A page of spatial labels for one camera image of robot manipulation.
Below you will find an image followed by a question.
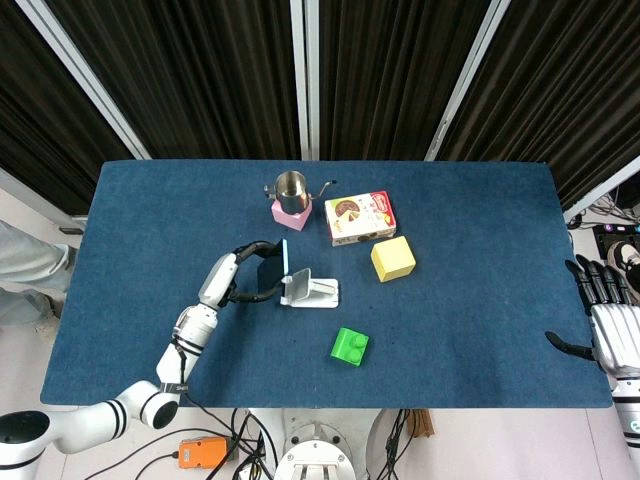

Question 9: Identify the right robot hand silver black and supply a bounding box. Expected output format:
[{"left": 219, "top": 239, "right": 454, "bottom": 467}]
[{"left": 544, "top": 254, "right": 640, "bottom": 382}]

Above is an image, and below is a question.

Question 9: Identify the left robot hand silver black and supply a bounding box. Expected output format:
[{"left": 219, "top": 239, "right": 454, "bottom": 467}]
[{"left": 196, "top": 240, "right": 284, "bottom": 308}]

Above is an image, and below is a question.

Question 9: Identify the black smartphone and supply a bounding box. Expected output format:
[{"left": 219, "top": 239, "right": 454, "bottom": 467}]
[{"left": 255, "top": 238, "right": 292, "bottom": 297}]

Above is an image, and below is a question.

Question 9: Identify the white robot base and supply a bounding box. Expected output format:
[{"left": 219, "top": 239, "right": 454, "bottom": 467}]
[{"left": 247, "top": 407, "right": 387, "bottom": 480}]

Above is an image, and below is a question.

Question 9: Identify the white folding phone stand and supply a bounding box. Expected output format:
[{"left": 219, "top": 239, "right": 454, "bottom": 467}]
[{"left": 278, "top": 267, "right": 343, "bottom": 310}]

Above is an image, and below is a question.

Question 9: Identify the black white sneaker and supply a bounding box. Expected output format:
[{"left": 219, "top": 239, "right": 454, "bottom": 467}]
[{"left": 605, "top": 240, "right": 640, "bottom": 305}]

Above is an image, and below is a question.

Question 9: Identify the pink block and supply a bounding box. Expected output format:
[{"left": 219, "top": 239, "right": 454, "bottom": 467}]
[{"left": 270, "top": 198, "right": 314, "bottom": 234}]

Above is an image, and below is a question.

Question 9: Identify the blue felt table cloth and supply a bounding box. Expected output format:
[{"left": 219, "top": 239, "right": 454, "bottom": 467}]
[{"left": 39, "top": 159, "right": 614, "bottom": 410}]

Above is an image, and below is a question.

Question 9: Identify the black power strip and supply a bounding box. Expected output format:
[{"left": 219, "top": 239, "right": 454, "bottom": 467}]
[{"left": 592, "top": 223, "right": 640, "bottom": 262}]

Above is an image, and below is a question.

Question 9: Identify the steel spouted cup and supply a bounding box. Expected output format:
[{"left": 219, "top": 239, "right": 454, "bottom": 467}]
[{"left": 263, "top": 170, "right": 338, "bottom": 214}]

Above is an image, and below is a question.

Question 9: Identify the green plastic block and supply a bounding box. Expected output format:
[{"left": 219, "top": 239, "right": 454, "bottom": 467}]
[{"left": 329, "top": 326, "right": 371, "bottom": 368}]

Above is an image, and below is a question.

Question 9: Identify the red white snack box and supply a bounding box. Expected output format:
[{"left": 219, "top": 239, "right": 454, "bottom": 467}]
[{"left": 323, "top": 189, "right": 399, "bottom": 248}]

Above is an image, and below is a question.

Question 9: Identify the yellow cube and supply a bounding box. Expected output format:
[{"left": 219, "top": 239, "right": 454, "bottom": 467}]
[{"left": 369, "top": 235, "right": 418, "bottom": 284}]

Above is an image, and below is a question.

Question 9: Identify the orange box device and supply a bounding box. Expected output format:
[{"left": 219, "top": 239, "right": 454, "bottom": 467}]
[{"left": 177, "top": 435, "right": 233, "bottom": 470}]

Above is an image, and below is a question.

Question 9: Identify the grey trouser leg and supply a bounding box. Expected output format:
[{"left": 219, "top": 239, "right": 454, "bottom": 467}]
[{"left": 0, "top": 219, "right": 78, "bottom": 296}]

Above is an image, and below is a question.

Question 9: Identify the brown cardboard piece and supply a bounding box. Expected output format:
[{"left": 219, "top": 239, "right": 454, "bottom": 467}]
[{"left": 406, "top": 408, "right": 437, "bottom": 440}]

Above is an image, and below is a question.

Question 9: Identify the grey aluminium partition post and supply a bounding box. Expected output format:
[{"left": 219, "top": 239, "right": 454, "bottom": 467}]
[
  {"left": 423, "top": 0, "right": 512, "bottom": 163},
  {"left": 561, "top": 154, "right": 640, "bottom": 222},
  {"left": 289, "top": 0, "right": 322, "bottom": 162},
  {"left": 13, "top": 0, "right": 153, "bottom": 161},
  {"left": 0, "top": 166, "right": 87, "bottom": 227}
]

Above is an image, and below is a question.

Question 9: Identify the black cable bundle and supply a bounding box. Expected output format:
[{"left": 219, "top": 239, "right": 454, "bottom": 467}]
[{"left": 373, "top": 408, "right": 419, "bottom": 480}]

